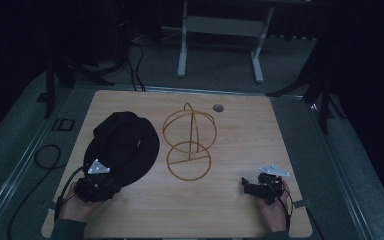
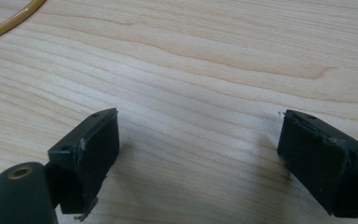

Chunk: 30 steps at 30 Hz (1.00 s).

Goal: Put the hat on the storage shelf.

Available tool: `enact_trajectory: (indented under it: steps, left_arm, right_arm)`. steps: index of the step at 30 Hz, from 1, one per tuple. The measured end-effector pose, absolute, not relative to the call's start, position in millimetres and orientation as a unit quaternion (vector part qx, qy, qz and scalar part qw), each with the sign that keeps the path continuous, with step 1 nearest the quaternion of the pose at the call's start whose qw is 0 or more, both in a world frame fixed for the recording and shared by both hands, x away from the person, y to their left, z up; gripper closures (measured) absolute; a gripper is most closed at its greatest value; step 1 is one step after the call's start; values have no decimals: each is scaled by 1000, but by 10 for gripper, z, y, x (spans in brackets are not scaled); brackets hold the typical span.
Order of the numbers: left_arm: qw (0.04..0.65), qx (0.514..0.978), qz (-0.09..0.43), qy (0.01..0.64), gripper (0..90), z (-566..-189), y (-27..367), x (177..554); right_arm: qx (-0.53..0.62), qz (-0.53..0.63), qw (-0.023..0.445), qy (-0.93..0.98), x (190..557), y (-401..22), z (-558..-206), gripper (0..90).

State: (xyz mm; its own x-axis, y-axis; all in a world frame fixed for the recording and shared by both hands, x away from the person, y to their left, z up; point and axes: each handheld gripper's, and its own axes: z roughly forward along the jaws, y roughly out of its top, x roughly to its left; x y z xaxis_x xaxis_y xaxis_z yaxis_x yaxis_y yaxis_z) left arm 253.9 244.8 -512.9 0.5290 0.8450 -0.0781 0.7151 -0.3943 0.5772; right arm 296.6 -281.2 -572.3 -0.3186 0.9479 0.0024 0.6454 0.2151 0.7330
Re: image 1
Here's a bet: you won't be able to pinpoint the grey table edge tag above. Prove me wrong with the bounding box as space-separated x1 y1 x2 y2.
293 199 313 210

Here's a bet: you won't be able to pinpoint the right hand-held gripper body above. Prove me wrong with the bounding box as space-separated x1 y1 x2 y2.
248 163 291 206

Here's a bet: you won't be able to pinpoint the gold wire hat stand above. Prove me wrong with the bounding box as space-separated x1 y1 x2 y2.
162 102 218 182

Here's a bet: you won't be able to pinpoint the black hanging cables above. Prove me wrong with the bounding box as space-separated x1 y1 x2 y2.
125 39 148 93

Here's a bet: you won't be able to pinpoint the black metal stand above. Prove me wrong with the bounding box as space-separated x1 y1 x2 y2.
265 63 348 136
43 56 129 120

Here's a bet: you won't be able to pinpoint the white metal desk frame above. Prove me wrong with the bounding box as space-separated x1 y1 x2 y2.
175 0 276 85

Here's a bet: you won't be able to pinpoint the person's right hand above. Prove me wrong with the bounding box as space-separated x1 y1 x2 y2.
257 180 292 233

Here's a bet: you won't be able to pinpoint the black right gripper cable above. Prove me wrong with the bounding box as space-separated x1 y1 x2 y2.
269 182 295 233

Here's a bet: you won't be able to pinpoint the person's left hand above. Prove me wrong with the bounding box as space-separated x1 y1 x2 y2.
59 181 106 223

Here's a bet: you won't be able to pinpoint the black floor socket plate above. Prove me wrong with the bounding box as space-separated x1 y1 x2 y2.
51 117 76 132

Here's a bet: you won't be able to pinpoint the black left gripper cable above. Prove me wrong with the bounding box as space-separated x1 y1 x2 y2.
53 165 90 222

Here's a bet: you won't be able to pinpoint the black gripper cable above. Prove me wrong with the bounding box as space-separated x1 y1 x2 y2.
269 182 295 233
53 165 90 222

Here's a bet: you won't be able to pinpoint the black brimmed hat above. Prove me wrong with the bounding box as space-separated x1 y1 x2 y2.
83 110 161 189

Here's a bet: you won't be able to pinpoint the black floor cable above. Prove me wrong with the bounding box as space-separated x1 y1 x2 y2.
7 143 68 240

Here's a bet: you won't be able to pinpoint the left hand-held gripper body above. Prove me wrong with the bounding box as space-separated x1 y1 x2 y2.
73 158 122 204

